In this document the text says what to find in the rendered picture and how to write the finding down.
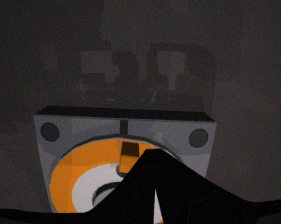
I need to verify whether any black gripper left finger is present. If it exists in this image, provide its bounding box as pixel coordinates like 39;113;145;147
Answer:
0;149;157;224

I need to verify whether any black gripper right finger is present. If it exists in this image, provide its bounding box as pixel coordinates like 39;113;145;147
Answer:
155;148;281;224

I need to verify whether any orange round plate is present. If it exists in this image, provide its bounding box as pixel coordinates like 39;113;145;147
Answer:
50;133;183;213

